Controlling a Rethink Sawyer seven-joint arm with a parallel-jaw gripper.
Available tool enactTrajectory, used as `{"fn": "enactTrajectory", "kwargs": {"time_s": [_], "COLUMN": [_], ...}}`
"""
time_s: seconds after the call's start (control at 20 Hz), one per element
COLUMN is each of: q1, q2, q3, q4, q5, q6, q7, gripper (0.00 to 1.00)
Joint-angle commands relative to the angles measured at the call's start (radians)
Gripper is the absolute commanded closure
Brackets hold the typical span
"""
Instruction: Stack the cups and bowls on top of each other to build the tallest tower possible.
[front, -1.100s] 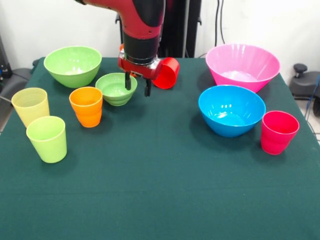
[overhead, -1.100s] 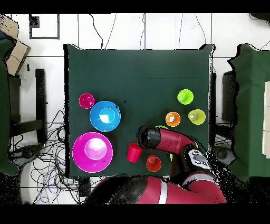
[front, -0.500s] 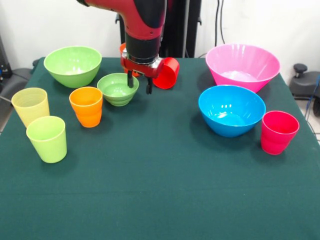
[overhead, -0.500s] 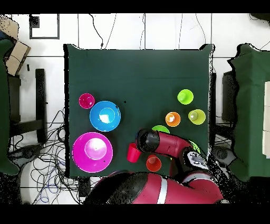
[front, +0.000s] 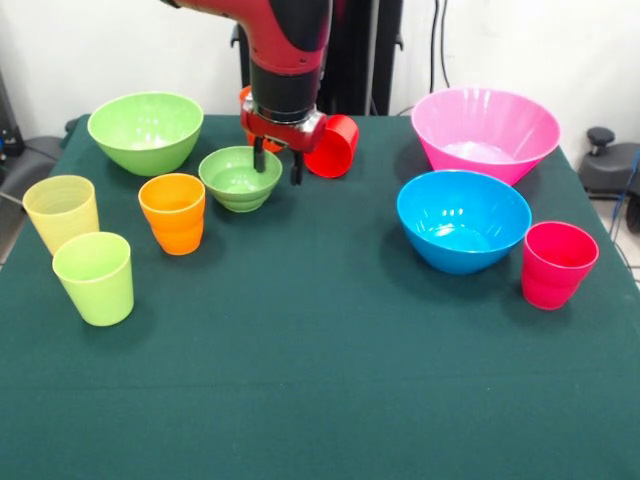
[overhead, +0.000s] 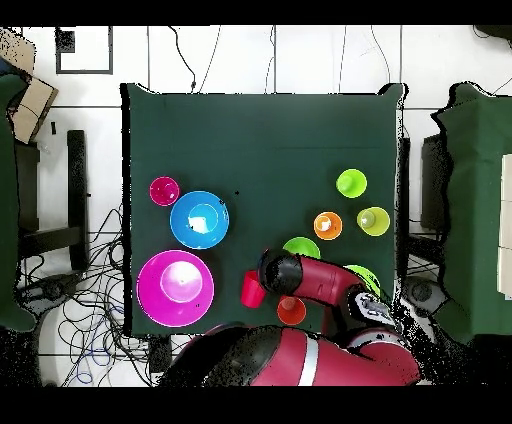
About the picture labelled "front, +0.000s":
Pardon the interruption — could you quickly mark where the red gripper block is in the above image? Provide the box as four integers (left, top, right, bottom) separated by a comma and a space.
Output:
239, 97, 329, 187

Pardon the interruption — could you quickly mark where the small green plastic bowl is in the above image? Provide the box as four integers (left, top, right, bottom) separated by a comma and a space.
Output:
198, 145, 284, 214

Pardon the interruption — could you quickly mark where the red plastic cup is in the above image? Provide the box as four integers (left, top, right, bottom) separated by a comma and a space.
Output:
303, 114, 360, 180

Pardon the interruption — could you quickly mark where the red-orange plastic cup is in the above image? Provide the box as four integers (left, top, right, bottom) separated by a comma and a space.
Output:
238, 85, 290, 154

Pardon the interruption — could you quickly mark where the orange plastic cup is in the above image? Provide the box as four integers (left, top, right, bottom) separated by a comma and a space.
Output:
138, 173, 207, 256

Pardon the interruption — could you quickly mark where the large green plastic bowl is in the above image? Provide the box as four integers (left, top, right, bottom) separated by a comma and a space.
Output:
87, 91, 205, 177

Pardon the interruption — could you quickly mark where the dark green tablecloth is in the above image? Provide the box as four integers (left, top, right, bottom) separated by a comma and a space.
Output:
0, 113, 640, 480

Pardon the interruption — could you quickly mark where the blue plastic bowl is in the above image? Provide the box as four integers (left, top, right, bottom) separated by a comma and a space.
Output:
396, 169, 533, 276

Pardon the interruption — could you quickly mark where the large pink plastic bowl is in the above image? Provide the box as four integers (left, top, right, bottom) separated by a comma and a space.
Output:
410, 86, 561, 186

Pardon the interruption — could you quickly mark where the light green plastic cup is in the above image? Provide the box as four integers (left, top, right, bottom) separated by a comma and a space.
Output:
52, 231, 135, 328

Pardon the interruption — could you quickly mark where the yellow plastic cup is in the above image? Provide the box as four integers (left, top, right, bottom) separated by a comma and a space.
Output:
22, 174, 100, 256

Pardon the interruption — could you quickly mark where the grey rounded base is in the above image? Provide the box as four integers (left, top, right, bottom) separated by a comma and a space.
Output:
0, 134, 64, 201

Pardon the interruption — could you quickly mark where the black equipment box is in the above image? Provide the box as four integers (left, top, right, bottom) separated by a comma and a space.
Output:
0, 69, 24, 156

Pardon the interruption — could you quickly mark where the magenta plastic cup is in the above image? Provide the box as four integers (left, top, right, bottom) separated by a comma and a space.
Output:
521, 221, 600, 311

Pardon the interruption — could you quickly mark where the grey base with black knob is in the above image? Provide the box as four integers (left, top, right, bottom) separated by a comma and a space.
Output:
579, 127, 640, 201

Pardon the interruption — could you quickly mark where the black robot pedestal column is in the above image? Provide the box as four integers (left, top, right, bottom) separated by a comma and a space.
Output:
230, 0, 405, 117

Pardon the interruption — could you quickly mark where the black wall cable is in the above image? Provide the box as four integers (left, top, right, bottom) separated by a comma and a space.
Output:
431, 0, 451, 89

